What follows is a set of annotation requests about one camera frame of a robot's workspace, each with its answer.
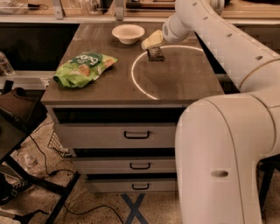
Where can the green snack chip bag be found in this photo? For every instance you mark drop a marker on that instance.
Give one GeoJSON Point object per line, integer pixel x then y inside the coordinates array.
{"type": "Point", "coordinates": [83, 69]}

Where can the middle grey drawer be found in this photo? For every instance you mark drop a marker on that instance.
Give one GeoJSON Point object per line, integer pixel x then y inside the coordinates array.
{"type": "Point", "coordinates": [124, 165]}

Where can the wire mesh basket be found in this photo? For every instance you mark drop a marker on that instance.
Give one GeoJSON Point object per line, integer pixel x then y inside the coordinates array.
{"type": "Point", "coordinates": [54, 144]}

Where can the clear plastic bottle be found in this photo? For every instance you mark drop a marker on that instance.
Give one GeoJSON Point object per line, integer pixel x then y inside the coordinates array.
{"type": "Point", "coordinates": [5, 65]}

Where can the white ceramic bowl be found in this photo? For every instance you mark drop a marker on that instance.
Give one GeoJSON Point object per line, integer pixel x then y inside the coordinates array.
{"type": "Point", "coordinates": [128, 34]}

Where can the black side table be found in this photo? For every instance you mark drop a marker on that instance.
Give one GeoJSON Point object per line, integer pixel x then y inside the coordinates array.
{"type": "Point", "coordinates": [13, 133]}

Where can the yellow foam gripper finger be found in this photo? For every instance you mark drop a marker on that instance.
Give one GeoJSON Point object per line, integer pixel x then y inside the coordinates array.
{"type": "Point", "coordinates": [154, 39]}

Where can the black office chair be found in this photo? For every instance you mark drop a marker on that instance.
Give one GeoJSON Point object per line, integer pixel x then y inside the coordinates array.
{"type": "Point", "coordinates": [268, 165]}

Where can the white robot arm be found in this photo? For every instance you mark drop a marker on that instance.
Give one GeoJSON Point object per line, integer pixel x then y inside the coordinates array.
{"type": "Point", "coordinates": [220, 139]}

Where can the grey drawer cabinet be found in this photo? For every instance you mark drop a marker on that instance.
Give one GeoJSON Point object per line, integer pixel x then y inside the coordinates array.
{"type": "Point", "coordinates": [133, 90]}

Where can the grey drawer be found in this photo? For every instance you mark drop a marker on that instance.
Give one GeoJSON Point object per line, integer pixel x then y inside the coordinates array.
{"type": "Point", "coordinates": [132, 135]}
{"type": "Point", "coordinates": [124, 165]}
{"type": "Point", "coordinates": [138, 185]}

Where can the dark rxbar chocolate bar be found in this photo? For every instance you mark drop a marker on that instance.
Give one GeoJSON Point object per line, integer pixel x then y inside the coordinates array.
{"type": "Point", "coordinates": [155, 54]}

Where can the top grey drawer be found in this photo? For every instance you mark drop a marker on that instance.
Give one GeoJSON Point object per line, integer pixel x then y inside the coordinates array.
{"type": "Point", "coordinates": [132, 135]}

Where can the bottom grey drawer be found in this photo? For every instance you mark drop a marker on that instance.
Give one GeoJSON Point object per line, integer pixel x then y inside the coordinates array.
{"type": "Point", "coordinates": [138, 185]}

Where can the black and white sneaker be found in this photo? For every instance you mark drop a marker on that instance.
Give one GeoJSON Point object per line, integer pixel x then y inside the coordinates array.
{"type": "Point", "coordinates": [10, 191]}

